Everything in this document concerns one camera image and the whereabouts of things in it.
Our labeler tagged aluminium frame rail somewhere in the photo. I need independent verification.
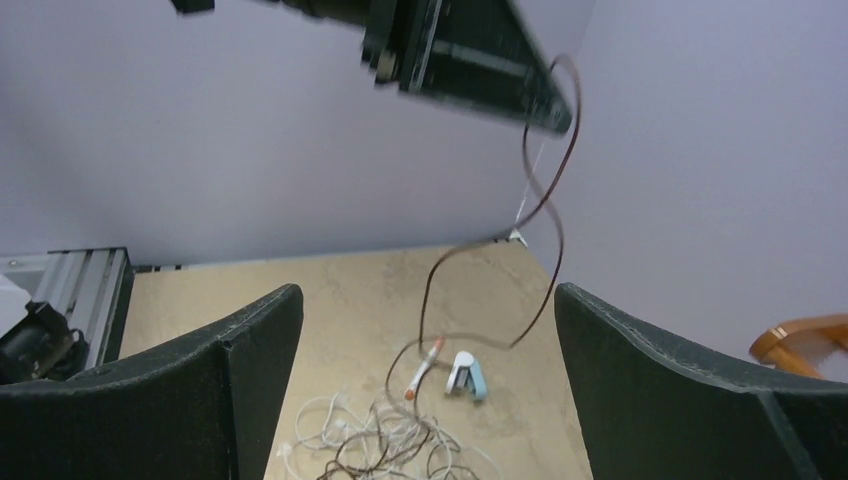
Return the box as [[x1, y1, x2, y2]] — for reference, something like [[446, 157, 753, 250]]
[[1, 247, 134, 369]]

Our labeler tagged white cable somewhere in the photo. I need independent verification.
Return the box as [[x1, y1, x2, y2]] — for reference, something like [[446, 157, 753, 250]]
[[274, 390, 505, 480]]

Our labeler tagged wooden shelf rack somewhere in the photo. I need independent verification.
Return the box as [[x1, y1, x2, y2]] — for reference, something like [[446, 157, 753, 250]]
[[749, 313, 847, 379]]

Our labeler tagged brown cable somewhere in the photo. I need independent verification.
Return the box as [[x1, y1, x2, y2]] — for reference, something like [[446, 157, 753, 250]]
[[314, 54, 584, 480]]

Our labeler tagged white orange marker pen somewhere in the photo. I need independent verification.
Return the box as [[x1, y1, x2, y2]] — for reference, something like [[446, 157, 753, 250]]
[[404, 337, 445, 401]]

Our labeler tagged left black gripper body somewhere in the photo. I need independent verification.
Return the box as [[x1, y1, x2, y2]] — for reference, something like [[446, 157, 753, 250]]
[[168, 0, 525, 101]]

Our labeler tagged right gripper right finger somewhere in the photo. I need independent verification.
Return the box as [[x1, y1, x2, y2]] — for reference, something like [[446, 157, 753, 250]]
[[554, 283, 847, 479]]

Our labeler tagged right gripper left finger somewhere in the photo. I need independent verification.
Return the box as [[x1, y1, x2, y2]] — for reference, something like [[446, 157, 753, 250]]
[[1, 284, 304, 479]]

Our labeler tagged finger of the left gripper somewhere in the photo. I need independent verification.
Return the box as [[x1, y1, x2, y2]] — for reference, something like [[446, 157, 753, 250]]
[[423, 0, 572, 134]]

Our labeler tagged light blue stapler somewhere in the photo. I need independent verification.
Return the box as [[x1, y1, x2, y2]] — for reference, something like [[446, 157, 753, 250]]
[[445, 351, 488, 402]]

